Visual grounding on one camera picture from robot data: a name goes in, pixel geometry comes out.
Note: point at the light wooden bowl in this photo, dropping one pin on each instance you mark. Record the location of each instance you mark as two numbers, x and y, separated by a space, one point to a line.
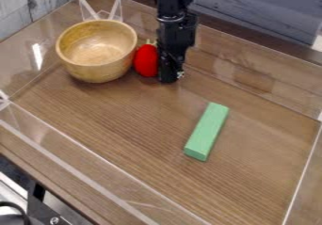
96 50

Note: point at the clear acrylic corner bracket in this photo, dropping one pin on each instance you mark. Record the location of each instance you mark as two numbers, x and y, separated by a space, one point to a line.
91 14

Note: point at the clear acrylic tray wall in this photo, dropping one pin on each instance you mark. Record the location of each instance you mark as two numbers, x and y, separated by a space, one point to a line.
103 144

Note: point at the green rectangular foam block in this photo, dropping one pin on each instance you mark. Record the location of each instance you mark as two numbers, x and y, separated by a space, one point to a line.
205 131

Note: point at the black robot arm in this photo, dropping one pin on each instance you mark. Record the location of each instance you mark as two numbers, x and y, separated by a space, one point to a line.
171 9

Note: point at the red plush strawberry toy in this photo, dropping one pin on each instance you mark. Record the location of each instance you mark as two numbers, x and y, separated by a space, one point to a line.
145 60

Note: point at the black metal table frame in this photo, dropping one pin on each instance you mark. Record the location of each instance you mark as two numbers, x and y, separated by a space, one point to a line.
46 209

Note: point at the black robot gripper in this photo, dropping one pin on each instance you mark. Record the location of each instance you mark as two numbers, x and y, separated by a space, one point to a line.
175 38

